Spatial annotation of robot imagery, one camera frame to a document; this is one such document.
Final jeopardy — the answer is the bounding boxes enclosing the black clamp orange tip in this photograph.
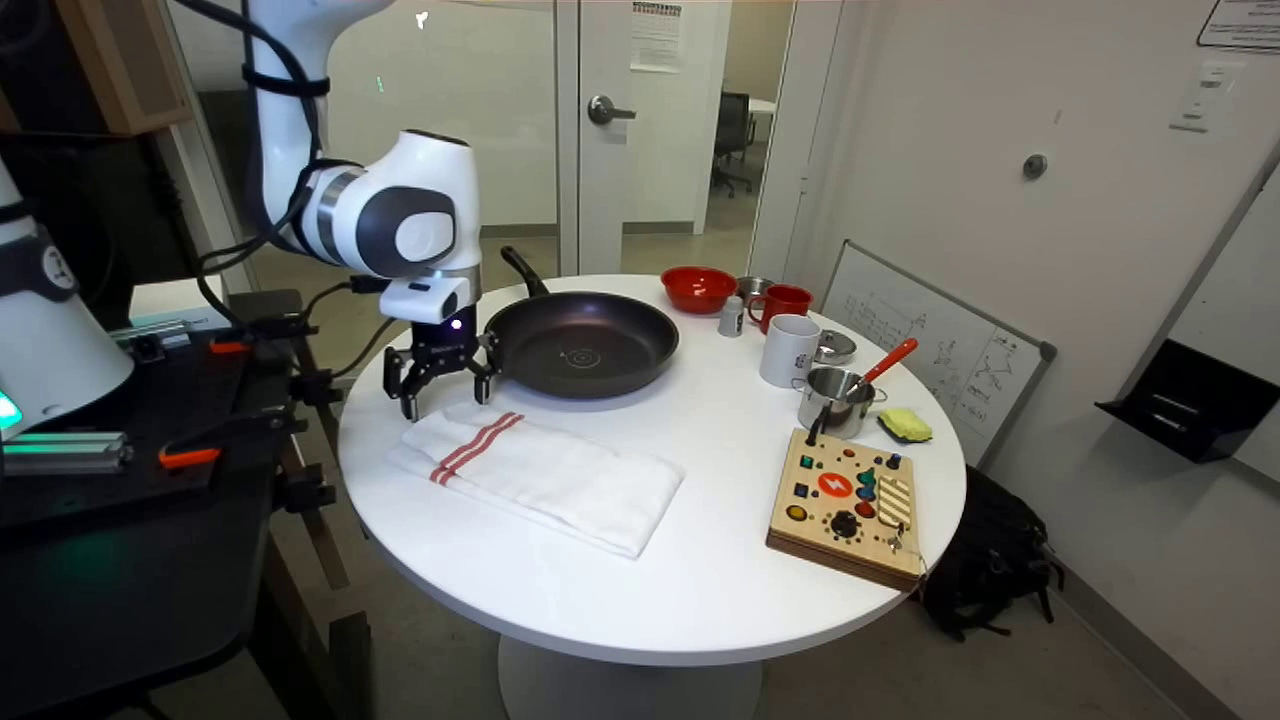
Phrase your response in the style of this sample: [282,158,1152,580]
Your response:
[152,394,314,479]
[123,313,326,366]

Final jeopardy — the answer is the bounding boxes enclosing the framed wall sign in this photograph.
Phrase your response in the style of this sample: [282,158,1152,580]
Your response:
[1193,0,1280,56]

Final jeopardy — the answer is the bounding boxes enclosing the metal door handle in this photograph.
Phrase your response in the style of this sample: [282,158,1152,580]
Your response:
[586,93,642,133]

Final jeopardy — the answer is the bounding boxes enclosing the small steel saucepan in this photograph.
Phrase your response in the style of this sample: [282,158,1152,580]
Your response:
[797,362,889,447]

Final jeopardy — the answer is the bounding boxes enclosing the black backpack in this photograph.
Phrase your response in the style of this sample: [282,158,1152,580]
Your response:
[918,465,1067,642]

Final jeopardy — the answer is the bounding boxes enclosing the white box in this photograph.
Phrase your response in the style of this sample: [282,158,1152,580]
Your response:
[123,277,208,334]

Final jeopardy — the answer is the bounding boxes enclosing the black wall tray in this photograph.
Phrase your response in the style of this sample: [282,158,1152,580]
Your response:
[1093,334,1280,467]

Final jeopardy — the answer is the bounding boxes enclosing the yellow green sponge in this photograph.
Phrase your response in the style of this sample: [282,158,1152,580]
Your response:
[871,402,937,447]

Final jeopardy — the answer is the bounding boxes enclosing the red bowl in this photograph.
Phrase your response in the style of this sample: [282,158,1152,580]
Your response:
[659,263,740,319]

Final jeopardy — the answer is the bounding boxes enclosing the white mug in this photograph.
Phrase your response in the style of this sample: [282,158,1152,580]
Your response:
[758,313,819,391]

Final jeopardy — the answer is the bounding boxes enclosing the leaning framed whiteboard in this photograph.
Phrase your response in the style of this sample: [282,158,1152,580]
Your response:
[817,235,1061,471]

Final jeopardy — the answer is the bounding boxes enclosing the aluminium rail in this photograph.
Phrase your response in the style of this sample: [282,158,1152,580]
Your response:
[0,426,133,479]

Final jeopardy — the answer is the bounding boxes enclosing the black frying pan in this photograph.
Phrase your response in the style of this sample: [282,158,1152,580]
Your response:
[479,245,686,401]

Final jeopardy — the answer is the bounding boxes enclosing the white door with window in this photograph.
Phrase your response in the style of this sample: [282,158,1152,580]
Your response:
[574,0,799,277]

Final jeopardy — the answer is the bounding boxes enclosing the wooden cabinet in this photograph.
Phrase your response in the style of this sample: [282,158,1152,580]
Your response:
[54,0,196,141]

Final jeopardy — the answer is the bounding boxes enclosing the white door notice paper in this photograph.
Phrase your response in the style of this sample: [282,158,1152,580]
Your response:
[625,0,693,77]

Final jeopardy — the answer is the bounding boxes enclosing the wooden board colourful pieces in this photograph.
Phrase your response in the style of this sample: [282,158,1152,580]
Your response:
[764,426,930,595]

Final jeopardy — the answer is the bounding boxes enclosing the red mug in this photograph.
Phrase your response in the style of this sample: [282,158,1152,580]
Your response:
[746,279,817,334]

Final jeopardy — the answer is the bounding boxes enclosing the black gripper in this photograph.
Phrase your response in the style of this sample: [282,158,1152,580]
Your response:
[381,308,499,425]

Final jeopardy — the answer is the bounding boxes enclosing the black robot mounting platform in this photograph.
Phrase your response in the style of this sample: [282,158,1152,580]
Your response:
[0,284,381,720]

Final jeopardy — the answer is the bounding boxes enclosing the small steel cup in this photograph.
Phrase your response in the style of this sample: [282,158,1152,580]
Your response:
[811,327,860,373]

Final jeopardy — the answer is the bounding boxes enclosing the white wall switch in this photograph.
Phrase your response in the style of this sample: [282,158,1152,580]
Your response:
[1170,63,1233,136]

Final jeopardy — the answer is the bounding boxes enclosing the orange handled spoon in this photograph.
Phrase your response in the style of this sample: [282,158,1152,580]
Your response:
[852,331,926,391]

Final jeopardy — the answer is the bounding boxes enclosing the white towel red stripes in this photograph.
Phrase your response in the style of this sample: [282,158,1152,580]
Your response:
[385,402,689,558]

